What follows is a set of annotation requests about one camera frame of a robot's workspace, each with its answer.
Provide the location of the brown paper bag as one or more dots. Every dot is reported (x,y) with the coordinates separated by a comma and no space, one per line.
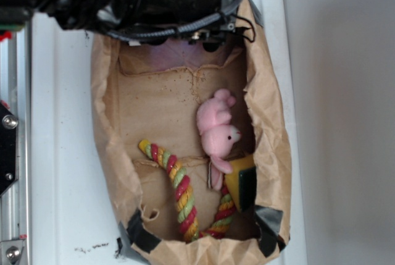
(153,92)

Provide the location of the pink plush bunny toy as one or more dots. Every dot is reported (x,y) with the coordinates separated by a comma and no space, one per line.
(217,134)

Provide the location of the yellow green sponge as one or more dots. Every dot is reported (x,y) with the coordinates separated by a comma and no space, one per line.
(242,182)

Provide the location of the aluminium frame rail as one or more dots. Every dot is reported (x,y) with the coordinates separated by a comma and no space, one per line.
(15,203)

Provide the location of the black metal bracket with bolts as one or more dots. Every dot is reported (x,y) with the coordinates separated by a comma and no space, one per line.
(8,147)

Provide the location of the multicolour twisted rope toy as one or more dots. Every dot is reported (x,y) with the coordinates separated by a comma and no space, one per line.
(184,196)

